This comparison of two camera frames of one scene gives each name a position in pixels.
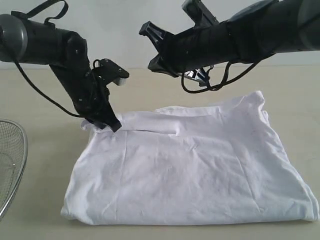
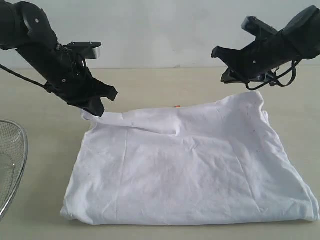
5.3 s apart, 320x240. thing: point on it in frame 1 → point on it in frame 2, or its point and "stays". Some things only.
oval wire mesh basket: [13, 157] stays
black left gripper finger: [111, 121] → [94, 105]
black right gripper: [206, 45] → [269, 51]
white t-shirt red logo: [218, 163] stays
